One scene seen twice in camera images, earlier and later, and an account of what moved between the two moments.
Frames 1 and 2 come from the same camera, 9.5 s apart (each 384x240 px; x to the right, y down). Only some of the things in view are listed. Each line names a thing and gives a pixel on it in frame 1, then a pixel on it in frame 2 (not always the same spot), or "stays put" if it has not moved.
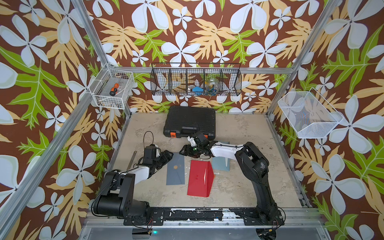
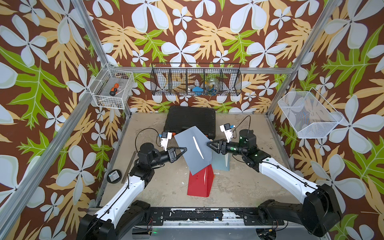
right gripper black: (187, 152) -> (223, 147)
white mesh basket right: (308, 113) stays put
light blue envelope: (219, 163) stays put
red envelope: (200, 178) stays put
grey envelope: (175, 170) -> (198, 155)
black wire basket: (195, 79) stays put
